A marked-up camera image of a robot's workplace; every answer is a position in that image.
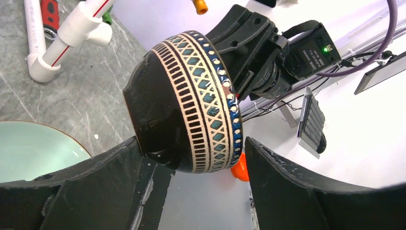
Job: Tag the black keyboard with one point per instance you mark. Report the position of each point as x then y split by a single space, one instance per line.
310 126

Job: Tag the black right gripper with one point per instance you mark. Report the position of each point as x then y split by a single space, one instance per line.
246 39

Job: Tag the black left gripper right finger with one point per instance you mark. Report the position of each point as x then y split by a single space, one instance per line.
288 196

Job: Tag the white PVC pipe frame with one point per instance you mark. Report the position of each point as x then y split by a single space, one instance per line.
84 23

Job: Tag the orange round object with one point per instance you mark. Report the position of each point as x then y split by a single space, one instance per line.
239 170

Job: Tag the teal flower ceramic plate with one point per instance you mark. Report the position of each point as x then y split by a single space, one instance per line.
29 150

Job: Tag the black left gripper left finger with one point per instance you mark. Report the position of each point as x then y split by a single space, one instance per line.
105 192

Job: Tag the orange pipe fitting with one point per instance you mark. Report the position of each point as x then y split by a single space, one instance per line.
200 6

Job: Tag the green pipe fitting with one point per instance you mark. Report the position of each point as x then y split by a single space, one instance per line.
106 18

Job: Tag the brown patterned ceramic bowl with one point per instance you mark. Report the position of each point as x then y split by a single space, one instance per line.
183 106

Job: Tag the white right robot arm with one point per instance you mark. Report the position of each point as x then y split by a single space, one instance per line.
310 51

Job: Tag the red handled adjustable wrench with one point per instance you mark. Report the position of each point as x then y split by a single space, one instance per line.
50 18

